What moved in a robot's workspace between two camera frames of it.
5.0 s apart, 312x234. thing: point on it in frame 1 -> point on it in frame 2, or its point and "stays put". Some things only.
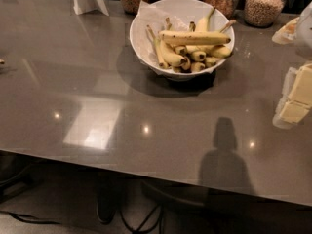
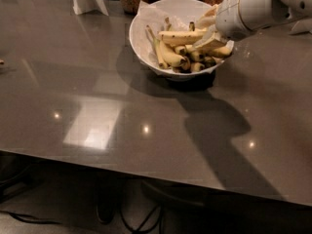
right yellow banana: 220,51 stays put
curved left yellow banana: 173,58 stays put
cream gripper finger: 288,33 -> 208,19
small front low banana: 197,66 stays put
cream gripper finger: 296,97 -> 213,40
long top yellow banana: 193,37 stays put
